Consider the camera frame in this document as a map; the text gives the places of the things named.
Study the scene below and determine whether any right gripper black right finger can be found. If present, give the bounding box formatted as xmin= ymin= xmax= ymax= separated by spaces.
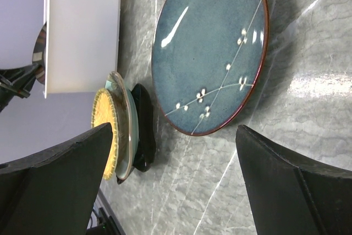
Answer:
xmin=235 ymin=125 xmax=351 ymax=234

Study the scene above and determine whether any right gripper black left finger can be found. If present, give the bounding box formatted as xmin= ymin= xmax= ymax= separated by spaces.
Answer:
xmin=1 ymin=123 xmax=113 ymax=234

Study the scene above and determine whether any woven bamboo plate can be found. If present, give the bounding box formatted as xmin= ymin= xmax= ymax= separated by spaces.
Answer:
xmin=91 ymin=88 xmax=119 ymax=181

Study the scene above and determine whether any dark brown patterned plate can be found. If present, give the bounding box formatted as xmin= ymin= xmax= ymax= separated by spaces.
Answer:
xmin=32 ymin=23 xmax=47 ymax=85

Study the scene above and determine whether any dark blue blossom plate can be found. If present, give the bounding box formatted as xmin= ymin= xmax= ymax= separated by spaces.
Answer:
xmin=151 ymin=0 xmax=269 ymax=136

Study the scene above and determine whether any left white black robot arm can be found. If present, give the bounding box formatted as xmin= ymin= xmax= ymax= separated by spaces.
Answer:
xmin=1 ymin=63 xmax=40 ymax=111

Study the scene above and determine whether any white plastic bin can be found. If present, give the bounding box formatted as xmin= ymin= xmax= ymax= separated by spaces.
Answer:
xmin=43 ymin=0 xmax=121 ymax=96

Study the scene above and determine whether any pale green plate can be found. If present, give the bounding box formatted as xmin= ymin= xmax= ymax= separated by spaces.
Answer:
xmin=105 ymin=72 xmax=139 ymax=181

